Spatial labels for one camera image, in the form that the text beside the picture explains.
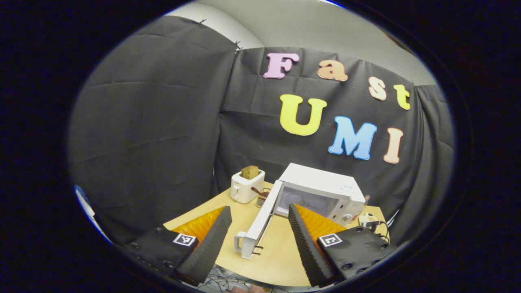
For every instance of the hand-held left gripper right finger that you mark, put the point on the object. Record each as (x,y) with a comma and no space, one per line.
(309,252)

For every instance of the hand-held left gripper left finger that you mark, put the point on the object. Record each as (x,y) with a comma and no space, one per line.
(211,246)

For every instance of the white microwave oven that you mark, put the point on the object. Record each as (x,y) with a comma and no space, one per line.
(321,179)

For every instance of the white toaster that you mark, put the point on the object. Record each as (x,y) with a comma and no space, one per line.
(244,190)

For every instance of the toast bread slice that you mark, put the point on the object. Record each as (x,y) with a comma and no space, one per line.
(249,171)

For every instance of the black backdrop cloth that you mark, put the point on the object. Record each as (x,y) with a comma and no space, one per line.
(163,122)

